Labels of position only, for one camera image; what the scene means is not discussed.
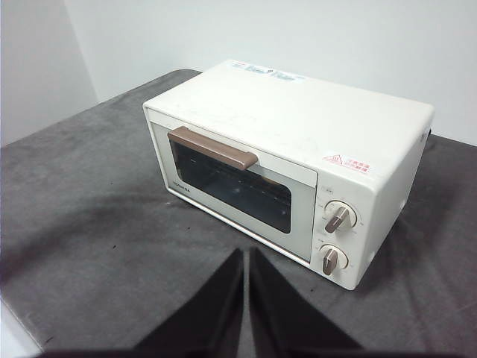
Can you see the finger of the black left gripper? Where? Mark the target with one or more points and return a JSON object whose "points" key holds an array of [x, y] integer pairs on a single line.
{"points": [[208, 317], [283, 317]]}

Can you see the cream and tan oven knob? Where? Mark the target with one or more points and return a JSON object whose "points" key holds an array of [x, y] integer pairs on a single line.
{"points": [[333, 260], [340, 218]]}

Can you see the cream Toshiba toaster oven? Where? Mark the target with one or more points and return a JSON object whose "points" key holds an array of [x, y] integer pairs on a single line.
{"points": [[316, 119]]}

